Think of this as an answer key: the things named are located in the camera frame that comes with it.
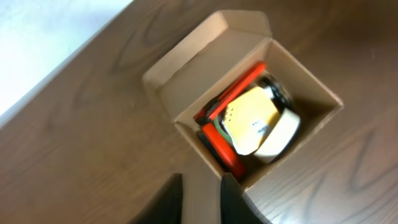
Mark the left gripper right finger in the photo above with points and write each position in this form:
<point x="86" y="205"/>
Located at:
<point x="235" y="206"/>

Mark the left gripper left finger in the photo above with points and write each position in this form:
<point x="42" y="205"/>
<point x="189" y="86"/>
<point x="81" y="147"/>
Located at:
<point x="166" y="206"/>

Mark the red cylindrical lighter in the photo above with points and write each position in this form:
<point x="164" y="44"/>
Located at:
<point x="220" y="148"/>

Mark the green tape roll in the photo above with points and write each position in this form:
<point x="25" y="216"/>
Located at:
<point x="221" y="131"/>

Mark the white tape roll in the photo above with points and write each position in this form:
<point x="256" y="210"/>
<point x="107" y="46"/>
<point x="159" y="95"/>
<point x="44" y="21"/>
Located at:
<point x="278" y="139"/>

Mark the red utility knife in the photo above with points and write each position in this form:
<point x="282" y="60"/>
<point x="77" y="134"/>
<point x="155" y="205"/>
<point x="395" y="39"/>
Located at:
<point x="215" y="106"/>

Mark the brown cardboard box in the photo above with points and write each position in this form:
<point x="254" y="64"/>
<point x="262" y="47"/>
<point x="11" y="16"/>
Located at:
<point x="214" y="55"/>

